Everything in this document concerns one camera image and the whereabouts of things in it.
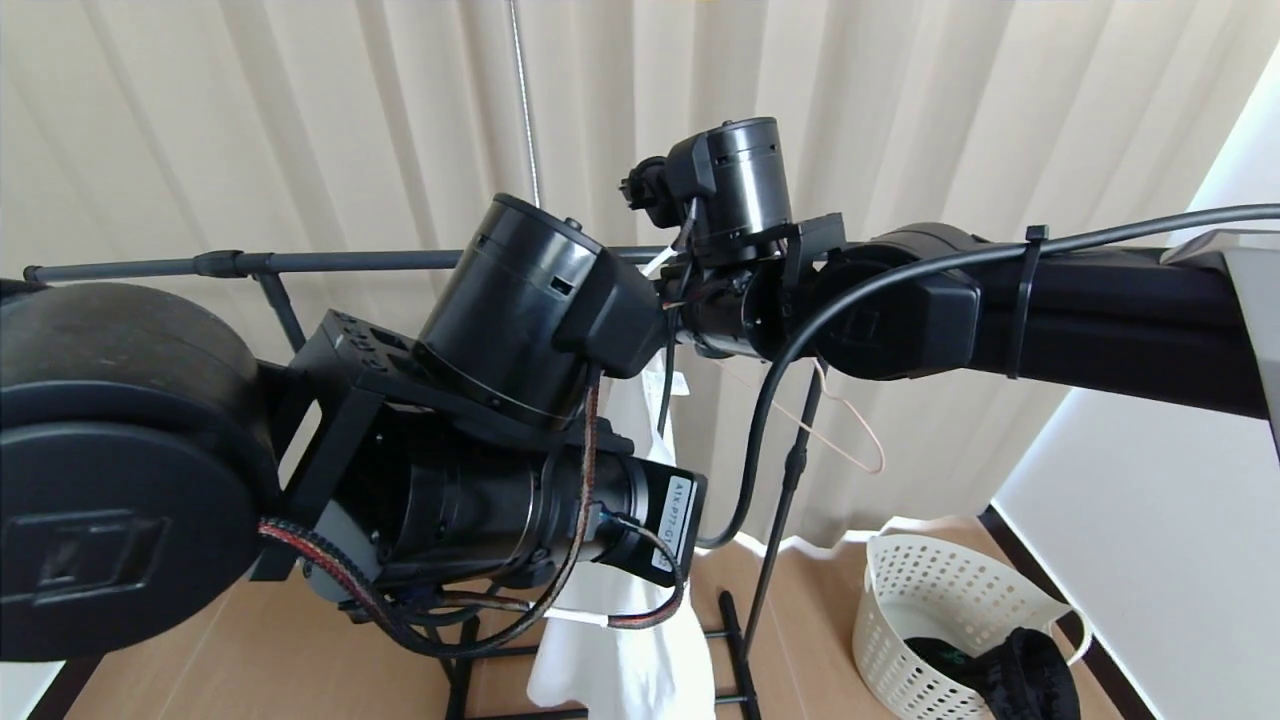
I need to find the black garment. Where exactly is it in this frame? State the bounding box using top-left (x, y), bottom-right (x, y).
top-left (904, 625), bottom-right (1084, 720)

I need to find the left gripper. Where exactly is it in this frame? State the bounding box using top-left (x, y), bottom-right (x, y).
top-left (374, 400), bottom-right (709, 593)

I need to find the white printed t-shirt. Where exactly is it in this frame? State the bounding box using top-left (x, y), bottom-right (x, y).
top-left (526, 349), bottom-right (717, 720)

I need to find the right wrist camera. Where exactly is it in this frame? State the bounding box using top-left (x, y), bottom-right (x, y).
top-left (619, 149), bottom-right (703, 215)

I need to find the black clothes rack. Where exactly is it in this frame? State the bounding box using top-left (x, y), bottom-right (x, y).
top-left (22, 246), bottom-right (828, 720)

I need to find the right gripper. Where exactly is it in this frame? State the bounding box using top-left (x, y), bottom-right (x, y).
top-left (668, 262), bottom-right (802, 363)

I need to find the pink clothes hanger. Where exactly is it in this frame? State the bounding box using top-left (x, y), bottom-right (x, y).
top-left (714, 354), bottom-right (887, 477)

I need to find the white laundry basket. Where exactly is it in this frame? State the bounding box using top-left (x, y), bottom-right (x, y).
top-left (851, 532), bottom-right (1094, 720)

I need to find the beige curtain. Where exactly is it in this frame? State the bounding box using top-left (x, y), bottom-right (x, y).
top-left (0, 0), bottom-right (1280, 553)

